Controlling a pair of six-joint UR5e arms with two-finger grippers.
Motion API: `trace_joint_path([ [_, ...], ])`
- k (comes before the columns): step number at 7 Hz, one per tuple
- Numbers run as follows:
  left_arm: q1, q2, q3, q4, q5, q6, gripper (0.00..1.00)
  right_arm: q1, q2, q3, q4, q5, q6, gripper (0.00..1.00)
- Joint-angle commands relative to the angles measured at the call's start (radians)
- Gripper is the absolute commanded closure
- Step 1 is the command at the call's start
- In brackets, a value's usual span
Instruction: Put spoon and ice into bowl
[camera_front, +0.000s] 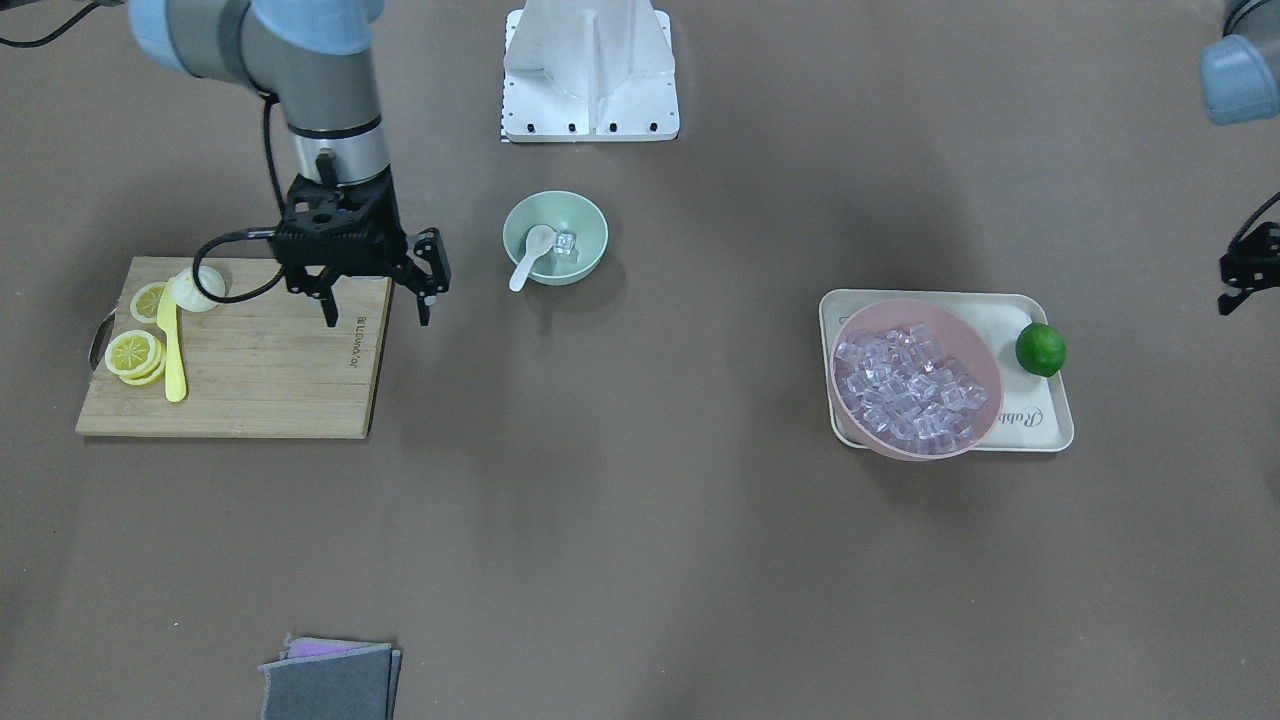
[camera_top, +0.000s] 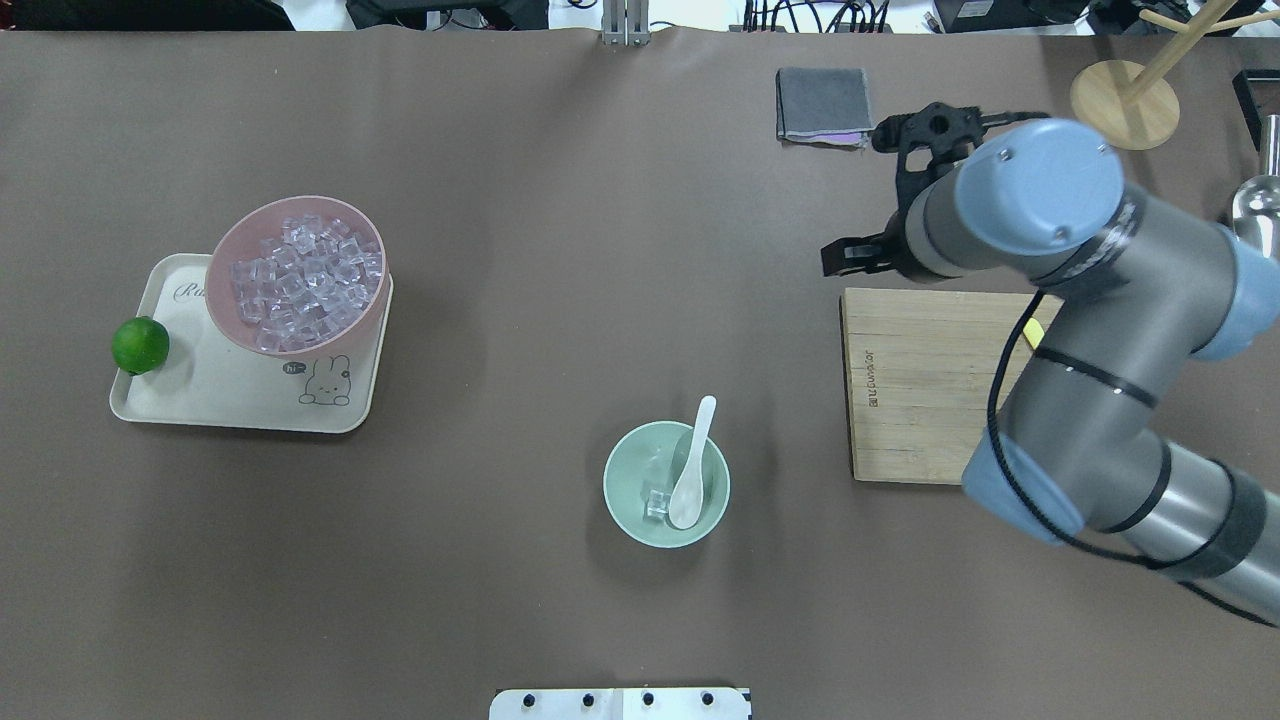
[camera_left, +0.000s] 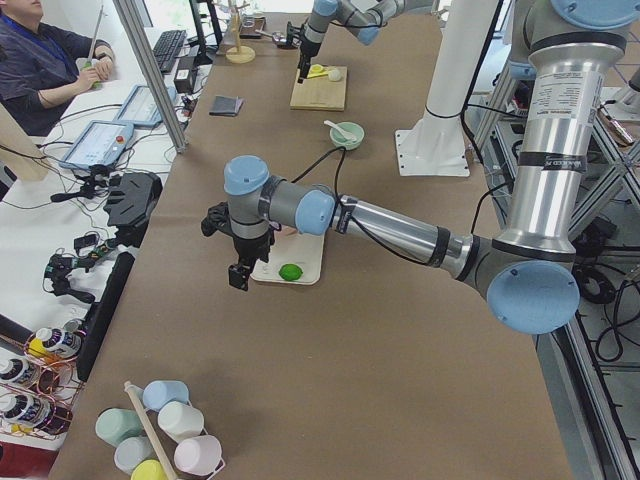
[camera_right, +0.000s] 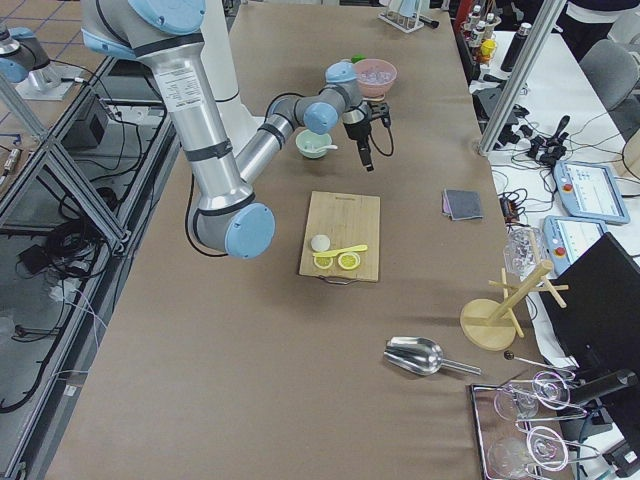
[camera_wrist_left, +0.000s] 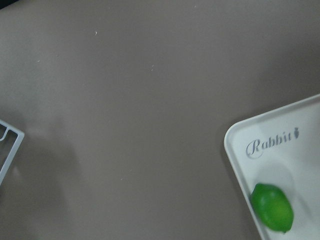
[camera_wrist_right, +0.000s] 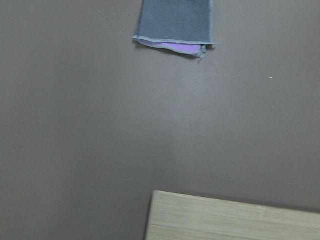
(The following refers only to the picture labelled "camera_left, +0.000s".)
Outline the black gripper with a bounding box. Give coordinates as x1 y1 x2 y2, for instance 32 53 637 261
228 232 275 291
297 37 320 83

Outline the white ceramic spoon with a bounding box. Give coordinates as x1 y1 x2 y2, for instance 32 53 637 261
323 120 353 141

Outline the metal ice scoop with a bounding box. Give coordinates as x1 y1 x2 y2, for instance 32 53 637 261
257 30 292 48

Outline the pink bowl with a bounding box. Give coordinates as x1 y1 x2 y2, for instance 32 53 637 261
276 226 298 237

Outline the mint green bowl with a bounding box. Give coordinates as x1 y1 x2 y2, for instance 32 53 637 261
329 121 365 151

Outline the yellow plastic knife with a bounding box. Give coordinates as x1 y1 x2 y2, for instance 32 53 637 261
306 70 328 80

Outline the bamboo cutting board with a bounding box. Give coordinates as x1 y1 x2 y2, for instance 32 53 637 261
290 65 348 111

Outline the green lime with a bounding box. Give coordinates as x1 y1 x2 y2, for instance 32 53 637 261
278 263 304 282

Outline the wooden mug tree stand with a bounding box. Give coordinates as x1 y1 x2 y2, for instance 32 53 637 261
220 0 256 64

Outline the cream rabbit tray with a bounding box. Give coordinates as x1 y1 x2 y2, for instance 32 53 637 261
251 231 325 285

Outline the grey folded cloth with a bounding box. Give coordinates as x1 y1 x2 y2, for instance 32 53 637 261
209 95 244 117

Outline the black keyboard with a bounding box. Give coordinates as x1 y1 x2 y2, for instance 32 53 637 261
152 30 187 74

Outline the teach pendant tablet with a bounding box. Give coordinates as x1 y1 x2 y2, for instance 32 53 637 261
59 120 134 170
114 84 162 129

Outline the pastel mug rack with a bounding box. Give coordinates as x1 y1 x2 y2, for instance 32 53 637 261
95 380 226 479

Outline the seated person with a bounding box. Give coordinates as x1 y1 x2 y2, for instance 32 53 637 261
1 1 115 137

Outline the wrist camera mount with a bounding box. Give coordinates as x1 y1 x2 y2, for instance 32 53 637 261
201 202 233 237
285 21 304 49

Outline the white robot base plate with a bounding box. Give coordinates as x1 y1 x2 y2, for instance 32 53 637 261
395 0 501 177

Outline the copper wire bottle basket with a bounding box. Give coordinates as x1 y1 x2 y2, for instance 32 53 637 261
1 327 84 441

